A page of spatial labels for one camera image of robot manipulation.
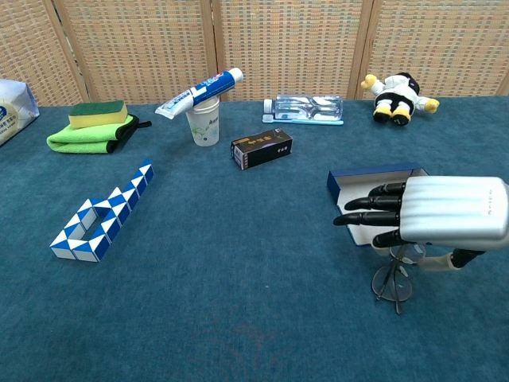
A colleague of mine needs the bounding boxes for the teal table cover cloth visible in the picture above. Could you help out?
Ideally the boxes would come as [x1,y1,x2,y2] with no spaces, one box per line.
[0,95,509,382]

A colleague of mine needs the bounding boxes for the white paper cup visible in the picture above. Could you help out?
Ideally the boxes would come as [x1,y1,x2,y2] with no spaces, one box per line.
[185,98,221,147]

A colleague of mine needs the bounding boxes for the blue white toothpaste tube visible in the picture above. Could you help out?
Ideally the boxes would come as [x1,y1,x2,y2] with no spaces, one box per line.
[154,67,244,119]

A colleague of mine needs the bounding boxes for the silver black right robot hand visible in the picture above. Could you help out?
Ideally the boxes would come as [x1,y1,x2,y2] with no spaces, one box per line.
[332,174,509,272]

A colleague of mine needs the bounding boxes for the blue white snake puzzle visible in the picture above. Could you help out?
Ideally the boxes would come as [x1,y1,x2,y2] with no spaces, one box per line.
[49,158,155,263]

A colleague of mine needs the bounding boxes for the woven wooden folding screen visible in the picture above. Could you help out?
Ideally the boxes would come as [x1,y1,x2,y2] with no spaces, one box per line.
[0,0,509,107]

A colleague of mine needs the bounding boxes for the black white plush toy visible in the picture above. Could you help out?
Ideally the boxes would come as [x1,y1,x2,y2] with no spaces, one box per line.
[360,72,441,128]

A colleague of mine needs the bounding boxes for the black gold printed box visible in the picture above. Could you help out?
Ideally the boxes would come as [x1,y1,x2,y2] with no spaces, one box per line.
[230,127,294,171]

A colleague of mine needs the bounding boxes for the light blue toothbrush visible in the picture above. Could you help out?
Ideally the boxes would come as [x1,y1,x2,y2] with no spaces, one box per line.
[261,114,344,126]

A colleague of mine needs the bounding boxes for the thin-framed eyeglasses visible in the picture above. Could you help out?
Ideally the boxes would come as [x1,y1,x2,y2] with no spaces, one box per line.
[371,242,429,315]

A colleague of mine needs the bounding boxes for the green microfiber cloth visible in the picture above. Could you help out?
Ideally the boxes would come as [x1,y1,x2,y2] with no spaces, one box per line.
[46,113,153,155]

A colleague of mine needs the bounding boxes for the large white tissue pack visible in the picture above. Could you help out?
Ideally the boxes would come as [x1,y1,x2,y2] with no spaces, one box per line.
[0,78,41,147]

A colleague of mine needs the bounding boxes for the yellow green sponge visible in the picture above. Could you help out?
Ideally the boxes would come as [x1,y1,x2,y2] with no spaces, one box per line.
[68,99,129,130]

